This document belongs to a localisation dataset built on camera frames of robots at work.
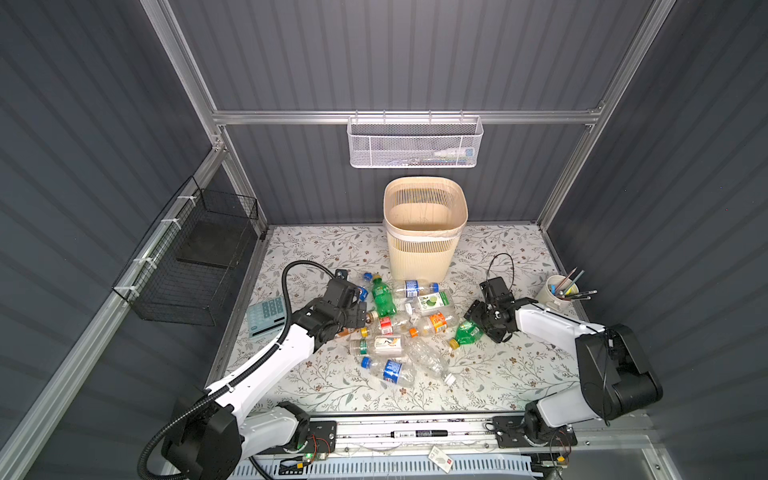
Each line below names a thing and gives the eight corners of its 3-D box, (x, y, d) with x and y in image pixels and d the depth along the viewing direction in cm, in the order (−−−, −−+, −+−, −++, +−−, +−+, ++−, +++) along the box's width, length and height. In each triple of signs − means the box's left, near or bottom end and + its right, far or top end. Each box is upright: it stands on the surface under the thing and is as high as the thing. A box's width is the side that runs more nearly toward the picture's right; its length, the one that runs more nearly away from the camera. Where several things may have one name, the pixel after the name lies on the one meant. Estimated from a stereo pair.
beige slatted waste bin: (385, 291, 103) (383, 232, 80) (385, 238, 119) (384, 176, 96) (458, 291, 103) (478, 232, 80) (449, 238, 119) (463, 176, 96)
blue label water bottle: (394, 300, 100) (394, 293, 96) (393, 288, 103) (393, 281, 99) (440, 297, 100) (442, 290, 97) (438, 286, 103) (439, 278, 100)
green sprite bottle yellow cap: (378, 319, 94) (378, 315, 92) (369, 280, 103) (369, 275, 101) (397, 315, 95) (397, 311, 92) (387, 277, 104) (387, 272, 102)
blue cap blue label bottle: (360, 374, 85) (358, 368, 81) (365, 358, 88) (364, 351, 84) (413, 391, 82) (414, 386, 78) (417, 374, 85) (419, 368, 81)
